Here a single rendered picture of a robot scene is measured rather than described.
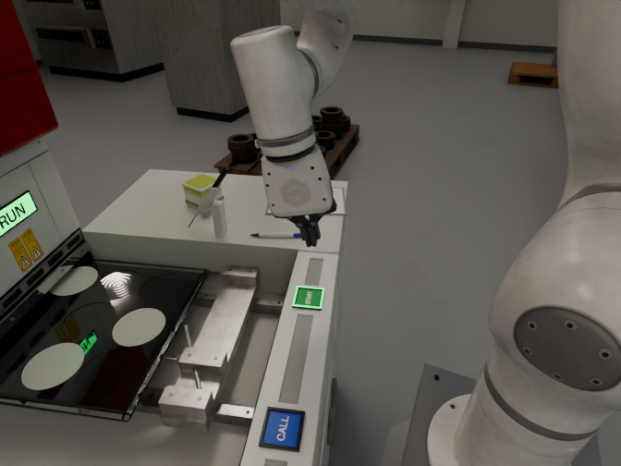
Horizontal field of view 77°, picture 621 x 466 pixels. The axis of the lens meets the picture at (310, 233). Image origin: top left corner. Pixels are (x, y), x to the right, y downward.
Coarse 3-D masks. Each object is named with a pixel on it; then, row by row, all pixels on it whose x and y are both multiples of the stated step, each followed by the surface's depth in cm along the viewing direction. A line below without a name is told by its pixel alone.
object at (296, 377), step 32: (320, 256) 86; (288, 288) 78; (288, 320) 71; (320, 320) 71; (288, 352) 65; (320, 352) 65; (288, 384) 61; (320, 384) 60; (256, 416) 56; (320, 416) 60; (256, 448) 52
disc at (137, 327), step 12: (132, 312) 81; (144, 312) 81; (156, 312) 81; (120, 324) 78; (132, 324) 78; (144, 324) 78; (156, 324) 78; (120, 336) 76; (132, 336) 76; (144, 336) 76; (156, 336) 76
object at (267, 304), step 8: (200, 296) 92; (208, 296) 92; (216, 296) 92; (192, 304) 93; (200, 304) 93; (208, 304) 92; (256, 304) 90; (264, 304) 90; (272, 304) 90; (280, 304) 90; (256, 312) 91; (264, 312) 91; (272, 312) 91; (280, 312) 90
